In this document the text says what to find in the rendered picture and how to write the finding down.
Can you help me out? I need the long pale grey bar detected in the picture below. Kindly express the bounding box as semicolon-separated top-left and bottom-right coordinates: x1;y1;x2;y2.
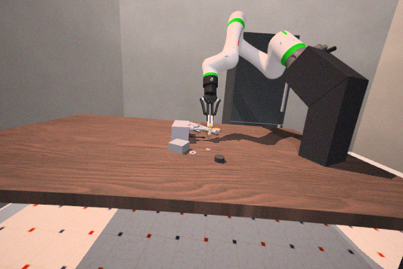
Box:
190;122;218;135

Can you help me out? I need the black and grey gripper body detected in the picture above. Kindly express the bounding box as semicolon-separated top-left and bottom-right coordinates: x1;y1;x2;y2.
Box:
203;84;217;104

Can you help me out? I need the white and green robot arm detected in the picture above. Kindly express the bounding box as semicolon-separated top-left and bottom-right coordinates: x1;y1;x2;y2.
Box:
202;11;306;88

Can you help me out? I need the dark grey short cylinder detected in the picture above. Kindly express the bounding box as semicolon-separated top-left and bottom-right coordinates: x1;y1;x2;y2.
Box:
214;154;225;163

